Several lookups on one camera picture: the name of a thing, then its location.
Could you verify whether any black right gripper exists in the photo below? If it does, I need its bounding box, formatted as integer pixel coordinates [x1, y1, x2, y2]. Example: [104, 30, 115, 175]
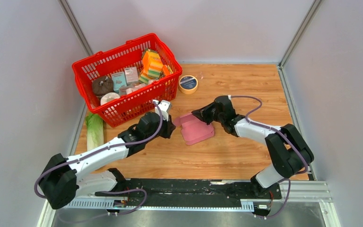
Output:
[191, 102, 225, 125]

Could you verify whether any pink paper box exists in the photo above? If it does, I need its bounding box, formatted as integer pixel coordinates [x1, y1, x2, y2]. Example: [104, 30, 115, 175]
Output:
[173, 113, 215, 145]

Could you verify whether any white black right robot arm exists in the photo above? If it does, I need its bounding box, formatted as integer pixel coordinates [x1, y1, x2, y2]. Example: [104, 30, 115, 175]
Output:
[191, 95, 314, 198]

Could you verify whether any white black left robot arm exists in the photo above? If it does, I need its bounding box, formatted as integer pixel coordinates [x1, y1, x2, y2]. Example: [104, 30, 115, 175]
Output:
[36, 112, 175, 210]

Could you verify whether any grey pink small box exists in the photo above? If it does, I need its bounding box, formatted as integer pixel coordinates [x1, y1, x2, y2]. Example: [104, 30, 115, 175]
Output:
[124, 67, 139, 86]

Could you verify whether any teal small box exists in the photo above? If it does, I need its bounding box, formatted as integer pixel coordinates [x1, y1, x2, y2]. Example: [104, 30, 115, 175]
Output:
[111, 71, 127, 93]

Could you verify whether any yellow masking tape roll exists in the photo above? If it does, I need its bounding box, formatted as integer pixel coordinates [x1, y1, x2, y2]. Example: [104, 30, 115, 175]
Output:
[178, 75, 199, 95]

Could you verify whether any green yellow sponge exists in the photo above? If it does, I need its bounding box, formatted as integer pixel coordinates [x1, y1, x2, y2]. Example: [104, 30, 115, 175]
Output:
[138, 71, 152, 85]

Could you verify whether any red plastic shopping basket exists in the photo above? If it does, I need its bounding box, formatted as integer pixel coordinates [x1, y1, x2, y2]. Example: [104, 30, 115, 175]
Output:
[72, 33, 182, 127]

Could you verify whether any white tape roll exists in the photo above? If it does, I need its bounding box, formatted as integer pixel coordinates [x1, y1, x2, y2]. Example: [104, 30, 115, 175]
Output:
[100, 92, 120, 105]

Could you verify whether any napa cabbage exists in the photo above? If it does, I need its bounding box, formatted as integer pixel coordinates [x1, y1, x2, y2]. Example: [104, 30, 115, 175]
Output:
[85, 113, 104, 151]

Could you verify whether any orange yellow sponge pack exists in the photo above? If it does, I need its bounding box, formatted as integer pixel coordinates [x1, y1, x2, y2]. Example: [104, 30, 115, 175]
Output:
[142, 49, 163, 79]

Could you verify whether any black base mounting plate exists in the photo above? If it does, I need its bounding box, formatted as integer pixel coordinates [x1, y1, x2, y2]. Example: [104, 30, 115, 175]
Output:
[94, 178, 282, 208]

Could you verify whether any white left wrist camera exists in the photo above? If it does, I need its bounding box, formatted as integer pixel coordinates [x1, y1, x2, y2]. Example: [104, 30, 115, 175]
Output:
[153, 99, 172, 121]

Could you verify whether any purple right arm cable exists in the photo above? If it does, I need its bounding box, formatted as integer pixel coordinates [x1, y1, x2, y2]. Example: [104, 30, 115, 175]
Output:
[230, 95, 310, 219]

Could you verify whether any aluminium rail frame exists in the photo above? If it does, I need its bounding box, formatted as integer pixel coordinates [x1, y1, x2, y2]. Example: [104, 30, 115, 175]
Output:
[66, 181, 332, 212]

